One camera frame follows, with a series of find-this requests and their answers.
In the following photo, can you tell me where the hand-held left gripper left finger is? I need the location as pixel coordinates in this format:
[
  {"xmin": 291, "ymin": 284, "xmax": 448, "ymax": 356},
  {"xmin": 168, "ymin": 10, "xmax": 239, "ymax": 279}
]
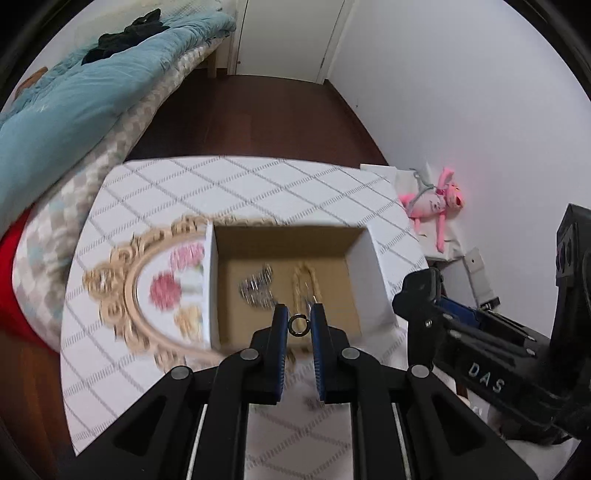
[{"xmin": 60, "ymin": 305, "xmax": 290, "ymax": 480}]

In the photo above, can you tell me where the gold chain necklace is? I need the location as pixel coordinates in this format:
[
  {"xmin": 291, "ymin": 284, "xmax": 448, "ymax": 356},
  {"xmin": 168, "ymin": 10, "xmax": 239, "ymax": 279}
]
[{"xmin": 292, "ymin": 261, "xmax": 320, "ymax": 337}]

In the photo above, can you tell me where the red cloth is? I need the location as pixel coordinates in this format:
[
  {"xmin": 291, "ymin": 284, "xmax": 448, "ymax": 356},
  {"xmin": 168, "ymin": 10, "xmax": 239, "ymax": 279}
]
[{"xmin": 0, "ymin": 207, "xmax": 62, "ymax": 355}]

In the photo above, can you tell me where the pink plush toy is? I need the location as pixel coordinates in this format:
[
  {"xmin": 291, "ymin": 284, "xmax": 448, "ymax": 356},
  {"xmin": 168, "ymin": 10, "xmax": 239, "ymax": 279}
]
[{"xmin": 400, "ymin": 167, "xmax": 464, "ymax": 253}]

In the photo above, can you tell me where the silver jewelry piece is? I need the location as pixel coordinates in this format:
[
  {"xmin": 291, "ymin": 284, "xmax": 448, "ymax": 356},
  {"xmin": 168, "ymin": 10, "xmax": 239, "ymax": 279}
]
[{"xmin": 238, "ymin": 265, "xmax": 278, "ymax": 309}]

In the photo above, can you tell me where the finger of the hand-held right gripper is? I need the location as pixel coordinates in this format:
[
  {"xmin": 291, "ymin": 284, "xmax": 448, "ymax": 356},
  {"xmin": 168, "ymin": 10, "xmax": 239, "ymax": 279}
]
[
  {"xmin": 392, "ymin": 267, "xmax": 447, "ymax": 371},
  {"xmin": 434, "ymin": 295, "xmax": 539, "ymax": 346}
]

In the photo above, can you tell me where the small white device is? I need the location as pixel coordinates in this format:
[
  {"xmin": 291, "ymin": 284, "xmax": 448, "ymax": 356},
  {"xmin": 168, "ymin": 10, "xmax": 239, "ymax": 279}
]
[{"xmin": 464, "ymin": 247, "xmax": 502, "ymax": 311}]

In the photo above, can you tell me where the white door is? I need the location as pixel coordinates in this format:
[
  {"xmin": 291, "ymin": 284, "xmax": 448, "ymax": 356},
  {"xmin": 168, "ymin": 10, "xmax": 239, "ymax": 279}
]
[{"xmin": 235, "ymin": 0, "xmax": 348, "ymax": 85}]

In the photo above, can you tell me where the black garment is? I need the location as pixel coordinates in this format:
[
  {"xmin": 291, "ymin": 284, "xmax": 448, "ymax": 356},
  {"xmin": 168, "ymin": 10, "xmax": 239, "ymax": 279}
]
[{"xmin": 81, "ymin": 8, "xmax": 171, "ymax": 65}]

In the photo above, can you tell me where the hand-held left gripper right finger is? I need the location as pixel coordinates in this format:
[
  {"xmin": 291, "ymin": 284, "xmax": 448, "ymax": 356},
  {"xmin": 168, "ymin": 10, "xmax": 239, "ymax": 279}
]
[{"xmin": 309, "ymin": 304, "xmax": 539, "ymax": 480}]

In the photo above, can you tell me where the ornate gold floral tray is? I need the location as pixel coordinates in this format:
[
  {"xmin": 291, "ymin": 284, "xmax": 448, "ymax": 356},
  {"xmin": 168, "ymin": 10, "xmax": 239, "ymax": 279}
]
[{"xmin": 83, "ymin": 214, "xmax": 232, "ymax": 373}]

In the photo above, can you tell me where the cardboard box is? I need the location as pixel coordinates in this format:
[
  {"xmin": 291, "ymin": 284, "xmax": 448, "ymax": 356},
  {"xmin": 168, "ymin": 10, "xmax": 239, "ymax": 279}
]
[{"xmin": 204, "ymin": 222, "xmax": 403, "ymax": 352}]

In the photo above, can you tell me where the light blue quilt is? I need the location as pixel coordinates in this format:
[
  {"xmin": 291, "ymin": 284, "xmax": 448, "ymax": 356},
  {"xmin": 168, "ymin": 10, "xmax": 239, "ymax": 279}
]
[{"xmin": 0, "ymin": 10, "xmax": 237, "ymax": 223}]

